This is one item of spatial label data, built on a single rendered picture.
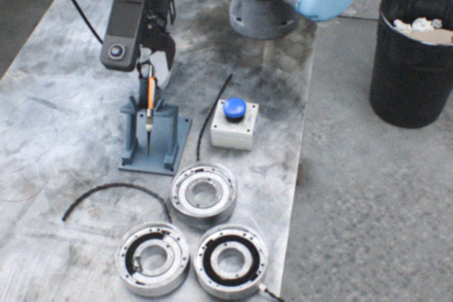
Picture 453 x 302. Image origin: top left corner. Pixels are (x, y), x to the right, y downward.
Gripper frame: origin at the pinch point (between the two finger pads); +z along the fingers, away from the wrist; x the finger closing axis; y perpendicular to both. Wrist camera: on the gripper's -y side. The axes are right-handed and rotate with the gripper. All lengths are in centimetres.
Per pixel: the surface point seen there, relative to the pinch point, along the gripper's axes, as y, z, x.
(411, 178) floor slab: 58, 92, -63
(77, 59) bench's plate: 16.8, 11.9, 21.8
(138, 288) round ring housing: -30.3, 8.1, -5.4
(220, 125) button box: -0.4, 7.4, -11.2
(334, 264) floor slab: 22, 92, -39
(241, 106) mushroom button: 1.7, 4.5, -14.5
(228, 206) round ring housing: -15.9, 7.8, -15.2
